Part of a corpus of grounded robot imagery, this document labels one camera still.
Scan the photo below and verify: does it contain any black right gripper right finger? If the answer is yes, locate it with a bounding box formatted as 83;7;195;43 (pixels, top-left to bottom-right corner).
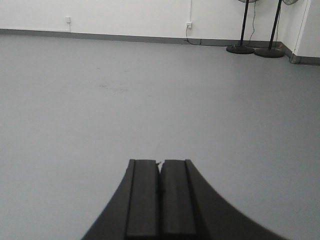
160;159;283;240

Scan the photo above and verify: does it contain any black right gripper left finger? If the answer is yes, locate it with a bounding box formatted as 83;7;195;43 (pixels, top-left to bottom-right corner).
83;159;159;240

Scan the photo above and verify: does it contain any black pedestal fan left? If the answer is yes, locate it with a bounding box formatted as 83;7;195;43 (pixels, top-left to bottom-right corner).
226;0;257;55

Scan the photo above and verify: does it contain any black pedestal fan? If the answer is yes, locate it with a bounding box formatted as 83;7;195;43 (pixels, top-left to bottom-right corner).
254;0;298;59
226;0;257;55

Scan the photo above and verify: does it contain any black fan power cable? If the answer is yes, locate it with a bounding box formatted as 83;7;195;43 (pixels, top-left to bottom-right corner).
184;26;202;46

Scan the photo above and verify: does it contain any black pedestal fan right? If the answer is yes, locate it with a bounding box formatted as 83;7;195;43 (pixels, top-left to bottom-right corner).
254;0;298;59

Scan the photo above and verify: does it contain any white wall socket right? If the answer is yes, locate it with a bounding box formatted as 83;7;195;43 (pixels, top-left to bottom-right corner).
186;22;193;29

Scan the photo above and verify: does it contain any white wall socket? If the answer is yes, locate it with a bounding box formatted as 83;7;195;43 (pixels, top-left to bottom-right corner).
186;22;193;29
65;16;71;24

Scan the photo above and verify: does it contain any white wall socket left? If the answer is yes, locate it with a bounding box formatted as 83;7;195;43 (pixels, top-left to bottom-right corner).
65;16;71;24

